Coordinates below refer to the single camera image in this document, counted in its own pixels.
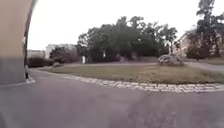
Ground group of dark trees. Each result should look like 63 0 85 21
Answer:
76 15 179 64

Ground grass bank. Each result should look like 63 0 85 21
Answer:
199 56 224 66

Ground grass patch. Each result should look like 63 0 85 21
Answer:
40 63 224 85

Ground dark bushes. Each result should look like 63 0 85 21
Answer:
27 46 80 69

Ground pale flat-roofed building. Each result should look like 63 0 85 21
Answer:
27 43 79 61

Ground white post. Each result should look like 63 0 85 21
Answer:
81 55 87 65

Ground pale cobblestone kerb strip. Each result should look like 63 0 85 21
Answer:
0 67 224 94

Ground beige building behind trees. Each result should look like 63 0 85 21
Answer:
172 31 224 58

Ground tall pine trees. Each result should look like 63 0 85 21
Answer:
185 0 224 61

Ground plain yellow building wall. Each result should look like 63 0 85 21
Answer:
0 0 39 85

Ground grey asphalt road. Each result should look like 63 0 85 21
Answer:
0 61 224 128

